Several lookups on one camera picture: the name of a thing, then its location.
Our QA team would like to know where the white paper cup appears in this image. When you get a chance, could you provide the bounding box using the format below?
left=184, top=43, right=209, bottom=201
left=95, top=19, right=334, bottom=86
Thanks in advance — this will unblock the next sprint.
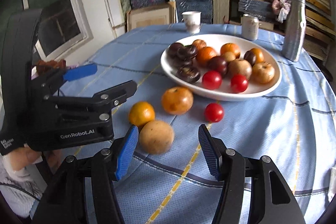
left=182, top=11, right=201, bottom=34

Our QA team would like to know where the pink crumpled cloth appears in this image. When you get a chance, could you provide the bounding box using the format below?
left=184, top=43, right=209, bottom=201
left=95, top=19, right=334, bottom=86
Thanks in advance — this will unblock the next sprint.
left=271, top=0, right=291, bottom=23

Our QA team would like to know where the wooden framed panel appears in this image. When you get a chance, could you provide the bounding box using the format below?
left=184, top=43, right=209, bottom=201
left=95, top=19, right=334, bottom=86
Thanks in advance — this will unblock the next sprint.
left=126, top=2, right=176, bottom=32

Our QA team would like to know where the black cable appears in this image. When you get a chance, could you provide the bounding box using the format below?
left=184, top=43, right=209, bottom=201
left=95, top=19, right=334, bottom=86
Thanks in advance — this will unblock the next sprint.
left=0, top=182, right=43, bottom=201

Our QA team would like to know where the silver metal bottle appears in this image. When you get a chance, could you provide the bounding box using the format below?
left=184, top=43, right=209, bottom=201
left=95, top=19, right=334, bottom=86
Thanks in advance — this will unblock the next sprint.
left=281, top=0, right=306, bottom=62

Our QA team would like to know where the dark brown mangosteen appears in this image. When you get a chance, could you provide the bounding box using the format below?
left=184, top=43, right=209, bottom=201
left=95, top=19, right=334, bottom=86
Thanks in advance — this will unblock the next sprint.
left=177, top=66, right=201, bottom=83
left=177, top=45, right=198, bottom=60

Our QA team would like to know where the yellow-orange persimmon fruit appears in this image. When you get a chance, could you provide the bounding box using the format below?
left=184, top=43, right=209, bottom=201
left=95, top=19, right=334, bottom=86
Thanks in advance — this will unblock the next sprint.
left=128, top=101, right=155, bottom=128

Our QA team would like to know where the white beverage can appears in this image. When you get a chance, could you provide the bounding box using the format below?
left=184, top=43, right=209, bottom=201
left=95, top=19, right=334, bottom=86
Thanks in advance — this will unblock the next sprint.
left=241, top=14, right=259, bottom=41

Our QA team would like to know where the brown kiwi-like fruit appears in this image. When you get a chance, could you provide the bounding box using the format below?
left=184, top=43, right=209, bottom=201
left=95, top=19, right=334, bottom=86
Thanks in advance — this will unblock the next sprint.
left=228, top=59, right=252, bottom=80

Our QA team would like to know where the pale striped small apple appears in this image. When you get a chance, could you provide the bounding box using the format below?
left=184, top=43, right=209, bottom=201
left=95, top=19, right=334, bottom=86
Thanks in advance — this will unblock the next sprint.
left=250, top=61, right=275, bottom=84

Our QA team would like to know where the dark mangosteen hidden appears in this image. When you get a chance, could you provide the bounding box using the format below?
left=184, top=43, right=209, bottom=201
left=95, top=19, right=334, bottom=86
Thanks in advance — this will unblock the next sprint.
left=244, top=50, right=256, bottom=67

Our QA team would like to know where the brown plush toy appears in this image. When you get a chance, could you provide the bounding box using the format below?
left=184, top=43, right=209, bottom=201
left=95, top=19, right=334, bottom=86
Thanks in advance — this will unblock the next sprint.
left=36, top=59, right=67, bottom=76

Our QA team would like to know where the grey sleeved left forearm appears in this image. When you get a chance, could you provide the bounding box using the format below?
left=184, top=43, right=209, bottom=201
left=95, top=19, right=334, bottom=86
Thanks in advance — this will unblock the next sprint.
left=1, top=156, right=45, bottom=218

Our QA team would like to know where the red cherry tomato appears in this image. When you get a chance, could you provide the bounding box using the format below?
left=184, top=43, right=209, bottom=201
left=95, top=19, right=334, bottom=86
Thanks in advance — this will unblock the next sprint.
left=230, top=74, right=249, bottom=93
left=204, top=103, right=224, bottom=123
left=202, top=71, right=222, bottom=90

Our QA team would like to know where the small orange tomato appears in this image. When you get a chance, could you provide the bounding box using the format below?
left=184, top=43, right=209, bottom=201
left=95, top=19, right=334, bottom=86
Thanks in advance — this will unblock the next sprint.
left=251, top=48, right=265, bottom=64

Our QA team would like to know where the dark red plum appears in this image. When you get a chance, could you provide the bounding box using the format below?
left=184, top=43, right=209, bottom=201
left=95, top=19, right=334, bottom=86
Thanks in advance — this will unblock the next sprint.
left=167, top=42, right=184, bottom=58
left=207, top=56, right=227, bottom=77

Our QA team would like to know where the red cherry tomato front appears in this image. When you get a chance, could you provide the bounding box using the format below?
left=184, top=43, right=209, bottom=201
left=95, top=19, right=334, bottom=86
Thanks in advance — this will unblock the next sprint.
left=204, top=103, right=224, bottom=123

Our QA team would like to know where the small tan longan fruit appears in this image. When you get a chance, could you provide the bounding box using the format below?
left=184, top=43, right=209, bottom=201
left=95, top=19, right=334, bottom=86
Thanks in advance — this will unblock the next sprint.
left=221, top=52, right=236, bottom=63

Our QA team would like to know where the tan round pear large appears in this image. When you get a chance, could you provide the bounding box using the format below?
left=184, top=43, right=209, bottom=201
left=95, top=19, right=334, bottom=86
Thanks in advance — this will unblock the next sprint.
left=139, top=120, right=175, bottom=155

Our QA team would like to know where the person's left hand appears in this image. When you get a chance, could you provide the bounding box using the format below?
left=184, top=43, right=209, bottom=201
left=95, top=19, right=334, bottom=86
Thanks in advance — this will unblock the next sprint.
left=2, top=144, right=64, bottom=172

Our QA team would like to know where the large white oval plate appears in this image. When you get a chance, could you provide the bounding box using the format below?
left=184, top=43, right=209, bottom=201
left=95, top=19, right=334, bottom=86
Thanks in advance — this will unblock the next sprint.
left=161, top=34, right=282, bottom=101

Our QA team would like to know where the large orange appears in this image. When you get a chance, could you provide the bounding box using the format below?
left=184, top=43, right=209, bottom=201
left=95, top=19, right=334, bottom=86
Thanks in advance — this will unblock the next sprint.
left=196, top=47, right=218, bottom=68
left=220, top=43, right=241, bottom=59

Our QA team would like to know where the crumpled white tissue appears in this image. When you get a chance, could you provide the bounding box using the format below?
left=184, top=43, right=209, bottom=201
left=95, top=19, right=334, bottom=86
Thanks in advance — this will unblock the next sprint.
left=327, top=166, right=336, bottom=203

